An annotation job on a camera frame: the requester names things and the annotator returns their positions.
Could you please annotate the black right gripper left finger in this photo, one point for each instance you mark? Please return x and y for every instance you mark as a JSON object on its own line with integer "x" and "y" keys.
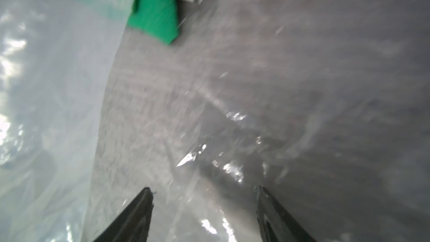
{"x": 133, "y": 223}

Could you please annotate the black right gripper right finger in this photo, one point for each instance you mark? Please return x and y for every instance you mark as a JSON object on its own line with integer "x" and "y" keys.
{"x": 276, "y": 224}

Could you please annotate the clear plastic vacuum bag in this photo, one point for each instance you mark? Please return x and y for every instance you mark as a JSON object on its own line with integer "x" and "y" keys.
{"x": 325, "y": 103}

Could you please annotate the solid green garment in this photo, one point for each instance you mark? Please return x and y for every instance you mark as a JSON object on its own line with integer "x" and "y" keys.
{"x": 156, "y": 18}

